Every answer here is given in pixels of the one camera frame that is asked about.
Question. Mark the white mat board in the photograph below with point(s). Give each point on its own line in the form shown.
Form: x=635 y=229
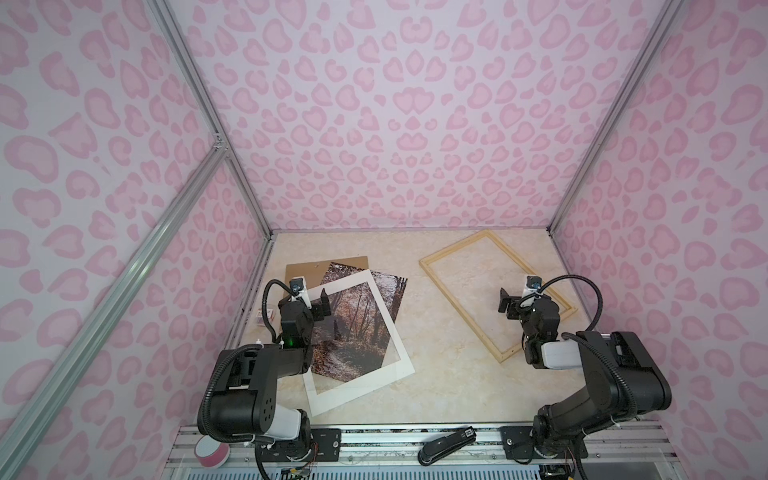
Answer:
x=388 y=291

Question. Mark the black stapler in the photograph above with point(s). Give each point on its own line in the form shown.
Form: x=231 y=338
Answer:
x=439 y=448

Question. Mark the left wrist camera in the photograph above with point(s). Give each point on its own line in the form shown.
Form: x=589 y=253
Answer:
x=299 y=291

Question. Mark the light wooden picture frame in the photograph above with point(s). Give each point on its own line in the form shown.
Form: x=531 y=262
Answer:
x=471 y=272

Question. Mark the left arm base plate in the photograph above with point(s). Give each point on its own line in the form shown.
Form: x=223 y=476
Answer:
x=316 y=445

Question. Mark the autumn forest photo print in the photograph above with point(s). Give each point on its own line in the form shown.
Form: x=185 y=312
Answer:
x=353 y=341

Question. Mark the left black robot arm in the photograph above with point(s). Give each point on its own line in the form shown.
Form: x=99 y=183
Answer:
x=240 y=401

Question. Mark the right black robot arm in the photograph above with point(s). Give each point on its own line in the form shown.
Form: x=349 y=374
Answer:
x=622 y=381

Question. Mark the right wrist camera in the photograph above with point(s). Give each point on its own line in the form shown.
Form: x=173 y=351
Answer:
x=533 y=284

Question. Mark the brown frame backing board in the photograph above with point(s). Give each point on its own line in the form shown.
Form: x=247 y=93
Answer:
x=313 y=272

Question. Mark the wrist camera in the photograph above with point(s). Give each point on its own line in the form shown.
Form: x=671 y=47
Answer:
x=533 y=284
x=299 y=291

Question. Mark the small clear pin box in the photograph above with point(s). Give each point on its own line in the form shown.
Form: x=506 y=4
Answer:
x=266 y=316

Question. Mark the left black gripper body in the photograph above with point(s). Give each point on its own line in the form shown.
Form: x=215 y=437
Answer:
x=315 y=309

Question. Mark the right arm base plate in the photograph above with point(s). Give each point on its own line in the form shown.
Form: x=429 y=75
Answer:
x=525 y=446

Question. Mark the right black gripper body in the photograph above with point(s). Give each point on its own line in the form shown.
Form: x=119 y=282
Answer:
x=519 y=306

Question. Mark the pink white tape roll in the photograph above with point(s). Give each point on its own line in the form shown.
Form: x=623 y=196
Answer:
x=211 y=453

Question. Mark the aluminium mounting rail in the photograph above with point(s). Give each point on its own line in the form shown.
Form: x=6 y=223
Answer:
x=639 y=450

